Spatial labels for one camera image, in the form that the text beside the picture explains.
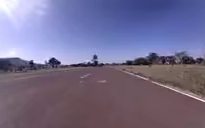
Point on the dry grass verge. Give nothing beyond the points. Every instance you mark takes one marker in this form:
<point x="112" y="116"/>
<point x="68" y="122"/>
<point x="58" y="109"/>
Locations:
<point x="20" y="72"/>

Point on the row of trees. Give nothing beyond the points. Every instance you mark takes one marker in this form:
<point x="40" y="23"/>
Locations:
<point x="171" y="59"/>

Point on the reddish asphalt road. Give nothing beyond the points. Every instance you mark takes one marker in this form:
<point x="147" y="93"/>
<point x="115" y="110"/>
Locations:
<point x="100" y="103"/>

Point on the tall lone tree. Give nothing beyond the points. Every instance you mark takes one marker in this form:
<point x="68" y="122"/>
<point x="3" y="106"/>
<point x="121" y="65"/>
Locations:
<point x="95" y="59"/>

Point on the dry grass field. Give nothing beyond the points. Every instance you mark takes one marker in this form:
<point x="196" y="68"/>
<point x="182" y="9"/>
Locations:
<point x="183" y="77"/>

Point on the white dashed centre line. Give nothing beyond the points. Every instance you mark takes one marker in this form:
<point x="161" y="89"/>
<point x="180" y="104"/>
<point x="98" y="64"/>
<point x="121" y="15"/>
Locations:
<point x="85" y="75"/>

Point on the white solid edge line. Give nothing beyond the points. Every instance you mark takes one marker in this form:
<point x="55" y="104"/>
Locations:
<point x="163" y="85"/>

